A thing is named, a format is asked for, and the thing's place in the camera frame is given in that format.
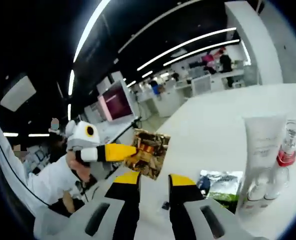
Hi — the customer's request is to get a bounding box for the person's left hand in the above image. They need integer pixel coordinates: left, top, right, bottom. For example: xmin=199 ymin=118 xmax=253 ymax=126
xmin=67 ymin=151 xmax=94 ymax=184

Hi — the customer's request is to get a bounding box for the black green skincare sachet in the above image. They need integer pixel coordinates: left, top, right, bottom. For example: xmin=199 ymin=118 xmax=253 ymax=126
xmin=205 ymin=191 xmax=239 ymax=213

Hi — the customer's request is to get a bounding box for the white office desk row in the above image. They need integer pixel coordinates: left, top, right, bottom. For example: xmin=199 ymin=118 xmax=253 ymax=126
xmin=174 ymin=67 xmax=246 ymax=96

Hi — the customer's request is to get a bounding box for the white mesh office chair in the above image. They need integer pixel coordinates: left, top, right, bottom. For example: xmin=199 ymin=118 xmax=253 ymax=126
xmin=190 ymin=74 xmax=212 ymax=96

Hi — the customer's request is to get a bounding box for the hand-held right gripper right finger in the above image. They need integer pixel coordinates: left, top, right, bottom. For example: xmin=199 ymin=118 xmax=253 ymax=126
xmin=167 ymin=174 xmax=241 ymax=240

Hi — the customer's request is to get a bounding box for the curved ceiling light strip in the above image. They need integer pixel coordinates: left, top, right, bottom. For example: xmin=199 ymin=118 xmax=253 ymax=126
xmin=137 ymin=26 xmax=238 ymax=72
xmin=162 ymin=38 xmax=241 ymax=67

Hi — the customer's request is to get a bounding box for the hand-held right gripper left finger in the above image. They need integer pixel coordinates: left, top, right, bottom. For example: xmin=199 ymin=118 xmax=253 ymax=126
xmin=81 ymin=171 xmax=142 ymax=240

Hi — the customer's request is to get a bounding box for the red wall banner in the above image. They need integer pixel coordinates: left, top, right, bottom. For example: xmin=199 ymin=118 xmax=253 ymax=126
xmin=201 ymin=48 xmax=225 ymax=63

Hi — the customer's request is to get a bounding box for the skincare bottle wide red collar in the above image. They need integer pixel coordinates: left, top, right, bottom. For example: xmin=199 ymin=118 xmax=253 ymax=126
xmin=275 ymin=119 xmax=296 ymax=201

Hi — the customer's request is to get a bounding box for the long ceiling light strip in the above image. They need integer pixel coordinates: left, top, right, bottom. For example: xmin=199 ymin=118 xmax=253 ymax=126
xmin=72 ymin=0 xmax=111 ymax=63

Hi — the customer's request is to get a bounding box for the white skincare tube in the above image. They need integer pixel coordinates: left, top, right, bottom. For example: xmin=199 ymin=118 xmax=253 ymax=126
xmin=242 ymin=113 xmax=288 ymax=176

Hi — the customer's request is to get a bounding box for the silver black skincare sachet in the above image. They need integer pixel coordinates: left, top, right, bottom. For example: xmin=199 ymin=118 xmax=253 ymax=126
xmin=196 ymin=169 xmax=244 ymax=195

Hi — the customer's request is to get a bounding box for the gold foil skincare packet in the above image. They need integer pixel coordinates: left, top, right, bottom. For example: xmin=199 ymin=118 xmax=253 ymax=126
xmin=123 ymin=128 xmax=172 ymax=181

